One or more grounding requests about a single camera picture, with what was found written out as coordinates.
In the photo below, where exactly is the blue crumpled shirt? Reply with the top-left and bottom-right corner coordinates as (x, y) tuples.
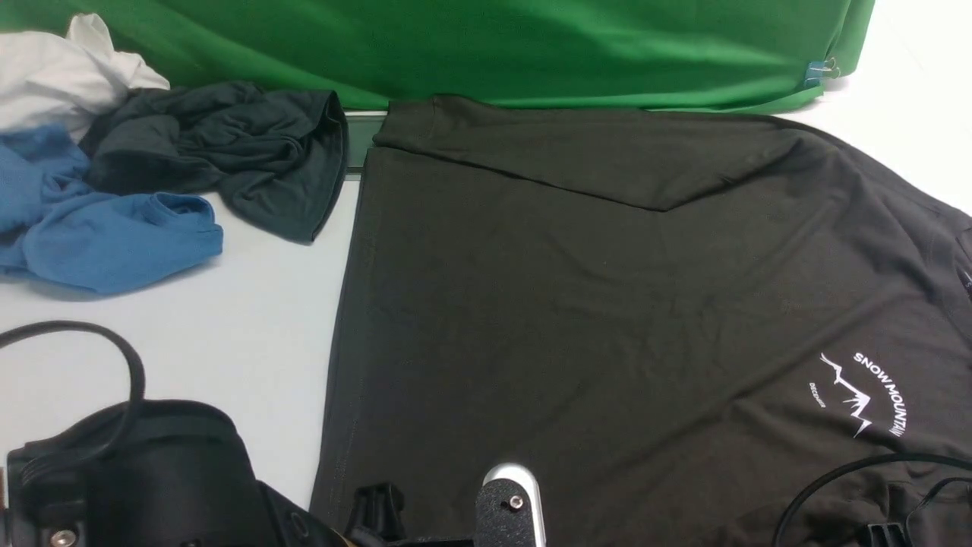
(1, 125), (223, 295)

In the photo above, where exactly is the black right camera cable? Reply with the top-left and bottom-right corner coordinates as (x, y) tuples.
(771, 453), (972, 547)

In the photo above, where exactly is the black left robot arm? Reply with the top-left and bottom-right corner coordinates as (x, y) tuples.
(2, 400), (409, 546)

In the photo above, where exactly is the green backdrop cloth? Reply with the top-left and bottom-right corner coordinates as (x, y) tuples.
(2, 1), (875, 113)

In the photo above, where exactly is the white crumpled shirt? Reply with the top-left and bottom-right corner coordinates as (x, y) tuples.
(1, 14), (170, 143)

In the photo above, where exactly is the blue binder clip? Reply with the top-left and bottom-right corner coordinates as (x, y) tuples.
(803, 58), (841, 89)

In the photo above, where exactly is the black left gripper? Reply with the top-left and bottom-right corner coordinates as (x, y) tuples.
(258, 482), (475, 546)

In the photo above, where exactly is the dark teal crumpled shirt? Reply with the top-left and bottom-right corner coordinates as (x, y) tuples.
(80, 82), (350, 245)

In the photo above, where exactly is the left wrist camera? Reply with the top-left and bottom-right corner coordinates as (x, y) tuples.
(472, 463), (548, 546)

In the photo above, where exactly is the gray long sleeve shirt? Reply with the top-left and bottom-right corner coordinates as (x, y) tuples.
(310, 96), (971, 546)

